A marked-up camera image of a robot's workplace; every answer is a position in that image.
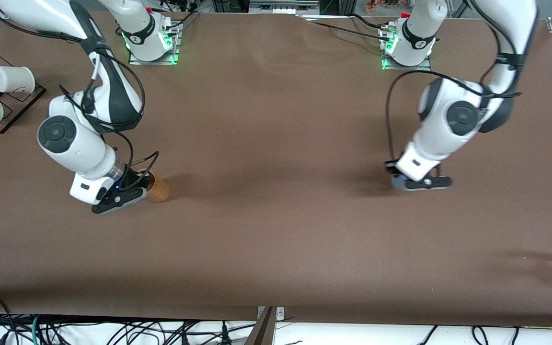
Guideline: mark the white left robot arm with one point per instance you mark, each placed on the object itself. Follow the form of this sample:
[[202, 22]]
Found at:
[[453, 120]]

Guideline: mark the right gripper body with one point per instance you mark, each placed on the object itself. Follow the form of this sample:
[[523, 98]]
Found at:
[[135, 180]]

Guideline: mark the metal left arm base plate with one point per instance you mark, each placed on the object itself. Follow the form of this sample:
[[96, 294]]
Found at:
[[415, 68]]

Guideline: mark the blue cup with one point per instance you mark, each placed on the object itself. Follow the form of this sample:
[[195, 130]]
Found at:
[[396, 184]]

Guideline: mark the silver table bracket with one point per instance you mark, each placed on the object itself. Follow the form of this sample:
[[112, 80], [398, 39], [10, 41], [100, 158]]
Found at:
[[281, 314]]

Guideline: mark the brown cup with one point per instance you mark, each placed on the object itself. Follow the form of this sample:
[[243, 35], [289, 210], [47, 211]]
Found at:
[[160, 190]]

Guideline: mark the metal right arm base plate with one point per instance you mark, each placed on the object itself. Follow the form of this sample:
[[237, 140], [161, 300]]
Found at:
[[161, 62]]

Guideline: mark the silver equipment box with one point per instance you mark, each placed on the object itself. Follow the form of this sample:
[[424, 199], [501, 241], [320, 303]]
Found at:
[[281, 5]]

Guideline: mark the brown beam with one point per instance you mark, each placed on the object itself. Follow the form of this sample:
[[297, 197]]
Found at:
[[261, 333]]

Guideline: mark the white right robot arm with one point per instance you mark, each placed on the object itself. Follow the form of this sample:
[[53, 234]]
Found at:
[[113, 91]]

